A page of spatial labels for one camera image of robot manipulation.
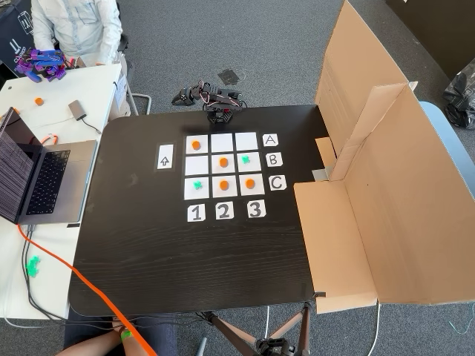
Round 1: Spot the purple leader arm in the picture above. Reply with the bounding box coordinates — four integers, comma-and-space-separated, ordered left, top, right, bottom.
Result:
13, 47, 68, 85

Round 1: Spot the white nine-square grid sheet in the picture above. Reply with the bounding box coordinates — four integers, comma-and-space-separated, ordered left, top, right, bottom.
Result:
183, 131, 266, 201

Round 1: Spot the black floor plate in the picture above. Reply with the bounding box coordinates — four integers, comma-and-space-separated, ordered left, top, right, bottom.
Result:
217, 69, 241, 85

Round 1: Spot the white arrow paper sheet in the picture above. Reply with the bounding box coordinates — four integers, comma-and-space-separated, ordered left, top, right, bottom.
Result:
156, 143, 175, 171

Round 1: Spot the white paper note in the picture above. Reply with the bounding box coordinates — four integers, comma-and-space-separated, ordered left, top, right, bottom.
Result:
113, 72, 129, 108

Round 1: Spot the black office chair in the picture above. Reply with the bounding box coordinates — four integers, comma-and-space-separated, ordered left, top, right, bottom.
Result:
117, 0, 153, 116

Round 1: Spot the grey usb hub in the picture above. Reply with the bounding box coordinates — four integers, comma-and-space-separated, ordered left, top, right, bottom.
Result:
68, 99, 88, 122

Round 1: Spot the paper sheet number 1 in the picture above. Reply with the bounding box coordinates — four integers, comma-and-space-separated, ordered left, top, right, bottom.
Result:
187, 203, 206, 223

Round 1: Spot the person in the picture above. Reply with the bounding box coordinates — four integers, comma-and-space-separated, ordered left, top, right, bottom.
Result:
30, 0, 123, 67
55, 314, 175, 356

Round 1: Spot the paper sheet number 2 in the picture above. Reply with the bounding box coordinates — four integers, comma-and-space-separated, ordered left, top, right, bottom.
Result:
214, 202, 235, 220

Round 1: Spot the paper sheet letter C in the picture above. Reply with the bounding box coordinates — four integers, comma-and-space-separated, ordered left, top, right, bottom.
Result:
268, 174, 287, 192

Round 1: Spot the paper sheet number 3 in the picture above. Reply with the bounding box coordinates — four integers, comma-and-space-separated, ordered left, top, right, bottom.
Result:
246, 200, 266, 219

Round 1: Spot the grey open laptop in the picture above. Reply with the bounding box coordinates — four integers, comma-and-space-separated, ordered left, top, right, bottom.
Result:
0, 107, 98, 226

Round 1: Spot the black printed box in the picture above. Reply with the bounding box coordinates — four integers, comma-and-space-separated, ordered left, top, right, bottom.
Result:
0, 0, 36, 77

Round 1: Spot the brown cardboard screen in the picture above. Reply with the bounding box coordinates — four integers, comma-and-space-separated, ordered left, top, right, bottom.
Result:
292, 0, 475, 315

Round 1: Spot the dark cabinet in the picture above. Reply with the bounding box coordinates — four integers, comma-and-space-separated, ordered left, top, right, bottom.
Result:
385, 0, 475, 81

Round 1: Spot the black plastic bag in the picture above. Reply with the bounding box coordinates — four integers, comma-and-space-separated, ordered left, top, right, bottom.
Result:
443, 68, 475, 130

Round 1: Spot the dark hub cable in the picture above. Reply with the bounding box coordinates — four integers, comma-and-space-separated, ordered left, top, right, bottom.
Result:
81, 117, 102, 134

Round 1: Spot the long orange cable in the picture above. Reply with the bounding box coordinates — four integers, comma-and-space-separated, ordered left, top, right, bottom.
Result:
16, 224, 159, 356

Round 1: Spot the black cable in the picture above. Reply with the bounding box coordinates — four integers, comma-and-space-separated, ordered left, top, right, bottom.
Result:
21, 226, 123, 331

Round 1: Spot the brown legged camera tripod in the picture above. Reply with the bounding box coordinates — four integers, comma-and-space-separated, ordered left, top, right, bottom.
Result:
196, 302, 312, 356

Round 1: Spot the white cable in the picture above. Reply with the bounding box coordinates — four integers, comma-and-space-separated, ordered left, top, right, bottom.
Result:
370, 302, 382, 356

